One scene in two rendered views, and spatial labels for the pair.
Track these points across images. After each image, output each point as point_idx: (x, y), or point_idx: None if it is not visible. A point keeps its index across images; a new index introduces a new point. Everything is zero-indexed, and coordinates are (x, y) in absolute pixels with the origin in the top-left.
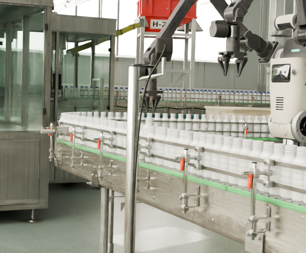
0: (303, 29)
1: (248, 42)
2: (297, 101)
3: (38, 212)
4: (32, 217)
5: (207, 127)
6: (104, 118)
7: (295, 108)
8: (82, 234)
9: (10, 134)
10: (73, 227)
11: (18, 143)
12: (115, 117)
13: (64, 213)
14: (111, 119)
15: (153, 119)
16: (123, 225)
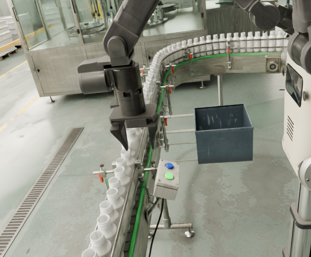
0: (302, 41)
1: (255, 21)
2: (310, 141)
3: (211, 77)
4: (202, 84)
5: None
6: (208, 42)
7: (306, 149)
8: (225, 103)
9: (180, 34)
10: (225, 94)
11: (186, 40)
12: (219, 39)
13: (227, 78)
14: (214, 42)
15: (132, 131)
16: (260, 92)
